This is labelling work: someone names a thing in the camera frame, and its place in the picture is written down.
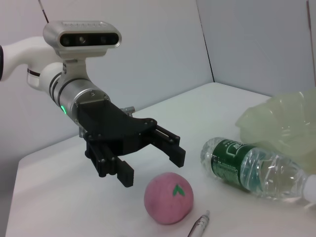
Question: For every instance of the silver white pen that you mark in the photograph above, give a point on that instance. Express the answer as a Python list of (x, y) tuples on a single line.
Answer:
[(198, 223)]

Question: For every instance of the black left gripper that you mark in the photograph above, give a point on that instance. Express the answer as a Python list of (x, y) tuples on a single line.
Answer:
[(106, 123)]

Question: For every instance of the translucent green fruit plate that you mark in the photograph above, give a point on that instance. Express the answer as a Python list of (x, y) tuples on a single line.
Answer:
[(276, 118)]

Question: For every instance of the clear green-label water bottle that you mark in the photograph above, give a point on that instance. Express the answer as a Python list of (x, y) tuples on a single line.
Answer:
[(247, 168)]

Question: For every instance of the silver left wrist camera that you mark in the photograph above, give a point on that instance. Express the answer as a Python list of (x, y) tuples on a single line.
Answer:
[(81, 37)]

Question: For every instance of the pink toy peach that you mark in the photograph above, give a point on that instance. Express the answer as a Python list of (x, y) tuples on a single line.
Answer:
[(168, 200)]

